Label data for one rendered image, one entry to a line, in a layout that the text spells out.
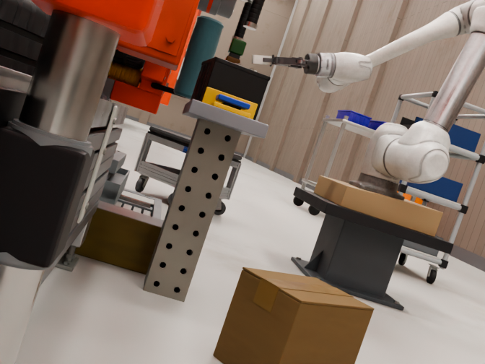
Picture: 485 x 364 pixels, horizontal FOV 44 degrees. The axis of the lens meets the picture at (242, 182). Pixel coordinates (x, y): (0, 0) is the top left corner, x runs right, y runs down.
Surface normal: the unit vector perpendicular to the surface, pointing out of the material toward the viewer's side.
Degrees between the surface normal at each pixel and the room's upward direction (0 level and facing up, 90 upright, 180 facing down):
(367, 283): 90
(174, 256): 90
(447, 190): 90
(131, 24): 113
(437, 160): 97
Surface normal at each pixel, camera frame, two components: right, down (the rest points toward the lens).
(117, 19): 0.00, 0.46
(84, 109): 0.75, 0.29
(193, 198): 0.13, 0.11
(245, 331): -0.71, -0.20
